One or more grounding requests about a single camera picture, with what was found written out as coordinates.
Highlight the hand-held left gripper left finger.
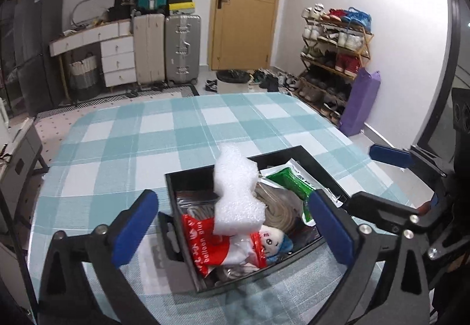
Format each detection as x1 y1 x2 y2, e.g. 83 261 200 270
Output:
38 189 160 325

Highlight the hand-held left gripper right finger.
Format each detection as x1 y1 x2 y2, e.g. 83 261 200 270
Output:
308 189 431 325

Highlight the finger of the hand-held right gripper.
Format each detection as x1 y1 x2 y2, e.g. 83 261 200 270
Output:
343 191 442 237
369 143 449 187

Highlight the clear bag of cream rope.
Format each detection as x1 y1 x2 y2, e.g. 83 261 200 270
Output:
253 182 316 234

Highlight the blue haired plush doll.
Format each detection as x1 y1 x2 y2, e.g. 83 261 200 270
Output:
257 226 294 267

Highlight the green white packet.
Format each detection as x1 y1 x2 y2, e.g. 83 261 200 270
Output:
260 158 344 226

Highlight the red white packet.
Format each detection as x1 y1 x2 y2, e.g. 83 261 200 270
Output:
182 214 268 278

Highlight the bag of white shoelaces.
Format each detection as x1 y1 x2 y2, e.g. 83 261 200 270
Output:
175 190 218 220

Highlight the black storage box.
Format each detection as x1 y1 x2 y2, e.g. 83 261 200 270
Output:
164 145 355 292

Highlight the white foam piece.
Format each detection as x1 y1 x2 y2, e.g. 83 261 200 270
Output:
214 144 267 235

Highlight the purple bag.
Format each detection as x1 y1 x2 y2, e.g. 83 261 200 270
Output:
340 67 381 137

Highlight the teal white plaid tablecloth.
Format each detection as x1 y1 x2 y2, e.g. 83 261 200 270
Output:
27 92 408 325

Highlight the wooden shoe rack with shoes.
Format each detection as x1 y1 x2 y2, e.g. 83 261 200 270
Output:
296 5 373 122

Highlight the grey low cabinet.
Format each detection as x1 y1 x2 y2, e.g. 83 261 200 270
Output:
0 119 50 208

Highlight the pile of shoes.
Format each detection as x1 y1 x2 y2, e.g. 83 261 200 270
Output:
250 68 299 95

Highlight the woven laundry basket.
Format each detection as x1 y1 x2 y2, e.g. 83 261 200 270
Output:
68 53 101 100

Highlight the white desk with drawers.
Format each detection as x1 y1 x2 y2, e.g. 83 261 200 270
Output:
49 20 137 88

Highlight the black trash bin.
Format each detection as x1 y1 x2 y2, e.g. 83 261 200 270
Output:
216 70 249 94

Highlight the beige suitcase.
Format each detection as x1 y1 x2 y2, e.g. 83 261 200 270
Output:
132 13 166 88

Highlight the silver suitcase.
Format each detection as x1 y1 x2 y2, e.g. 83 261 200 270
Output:
164 14 202 86

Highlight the tan wooden door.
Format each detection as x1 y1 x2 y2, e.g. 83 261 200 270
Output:
207 0 285 72

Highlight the grey refrigerator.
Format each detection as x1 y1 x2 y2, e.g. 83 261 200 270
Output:
13 0 65 114

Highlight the dark glass wardrobe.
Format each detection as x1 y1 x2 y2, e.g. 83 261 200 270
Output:
0 0 19 120

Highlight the yellow black shoe box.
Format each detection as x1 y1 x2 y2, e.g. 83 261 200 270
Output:
169 2 195 16

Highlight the chrome curved tube frame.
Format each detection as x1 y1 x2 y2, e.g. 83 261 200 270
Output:
70 0 114 26

